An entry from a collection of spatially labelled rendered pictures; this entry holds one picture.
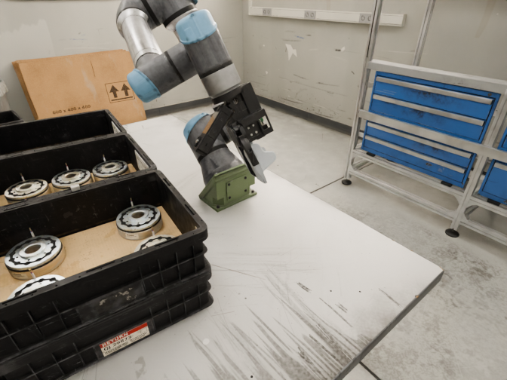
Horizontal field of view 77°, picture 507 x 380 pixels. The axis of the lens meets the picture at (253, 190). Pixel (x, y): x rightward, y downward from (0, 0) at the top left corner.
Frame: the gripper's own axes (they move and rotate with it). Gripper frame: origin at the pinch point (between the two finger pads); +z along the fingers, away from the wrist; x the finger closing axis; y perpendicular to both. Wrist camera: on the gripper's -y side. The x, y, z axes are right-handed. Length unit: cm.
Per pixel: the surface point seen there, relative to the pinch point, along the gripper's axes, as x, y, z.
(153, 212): 9.2, -25.4, -1.9
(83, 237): 9.0, -41.9, -4.8
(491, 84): 60, 139, 39
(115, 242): 4.9, -35.4, -1.1
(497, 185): 56, 129, 93
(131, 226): 5.2, -30.6, -2.5
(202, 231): -11.7, -16.1, 0.1
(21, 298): -19.2, -43.4, -8.2
